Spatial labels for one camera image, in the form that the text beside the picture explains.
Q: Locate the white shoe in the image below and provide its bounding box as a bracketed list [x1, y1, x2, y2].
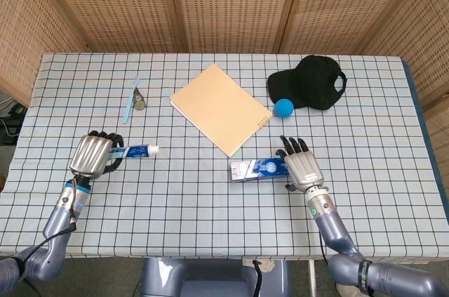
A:
[335, 282, 355, 297]

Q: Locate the grey-blue robot torso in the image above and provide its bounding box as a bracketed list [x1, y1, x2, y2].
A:
[140, 257, 292, 297]

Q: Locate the black grid checkered tablecloth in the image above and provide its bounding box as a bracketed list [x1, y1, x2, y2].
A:
[0, 51, 443, 265]

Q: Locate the black torso cable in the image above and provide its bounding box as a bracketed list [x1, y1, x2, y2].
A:
[251, 260, 264, 297]

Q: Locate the blue foam ball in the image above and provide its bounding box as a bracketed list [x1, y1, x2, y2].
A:
[273, 98, 294, 118]

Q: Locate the dark blue table underlay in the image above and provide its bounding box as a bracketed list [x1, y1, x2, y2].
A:
[401, 60, 449, 206]

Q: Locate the blue toothpaste carton box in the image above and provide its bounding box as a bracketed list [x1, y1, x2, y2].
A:
[229, 156, 290, 183]

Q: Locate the blue white toothpaste tube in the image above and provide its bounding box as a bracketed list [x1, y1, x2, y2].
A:
[109, 145, 159, 160]

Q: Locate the woven bamboo folding screen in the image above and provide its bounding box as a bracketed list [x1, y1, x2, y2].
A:
[0, 0, 449, 171]

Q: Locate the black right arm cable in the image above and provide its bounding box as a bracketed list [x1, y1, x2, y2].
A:
[318, 226, 333, 270]

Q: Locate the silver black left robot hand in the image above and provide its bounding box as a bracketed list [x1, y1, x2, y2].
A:
[69, 130, 126, 182]

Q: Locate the white metal bracket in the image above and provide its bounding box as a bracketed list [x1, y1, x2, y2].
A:
[241, 258, 278, 273]

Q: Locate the black baseball cap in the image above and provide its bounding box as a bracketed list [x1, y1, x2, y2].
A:
[267, 54, 347, 111]

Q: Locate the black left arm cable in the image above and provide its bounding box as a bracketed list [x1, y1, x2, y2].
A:
[19, 179, 79, 297]

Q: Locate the small grey-brown lump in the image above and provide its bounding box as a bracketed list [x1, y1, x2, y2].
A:
[132, 88, 147, 112]

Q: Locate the tan cover notebook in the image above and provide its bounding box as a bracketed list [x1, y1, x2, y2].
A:
[169, 63, 274, 158]

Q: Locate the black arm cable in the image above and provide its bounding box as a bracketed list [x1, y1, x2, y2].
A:
[19, 179, 79, 297]
[318, 226, 333, 270]

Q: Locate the light blue toothbrush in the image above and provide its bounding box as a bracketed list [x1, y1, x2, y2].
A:
[122, 77, 140, 124]

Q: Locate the black strap band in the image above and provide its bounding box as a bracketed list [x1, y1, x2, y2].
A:
[356, 260, 373, 297]

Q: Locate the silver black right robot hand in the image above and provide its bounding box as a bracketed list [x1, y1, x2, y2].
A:
[275, 135, 326, 193]

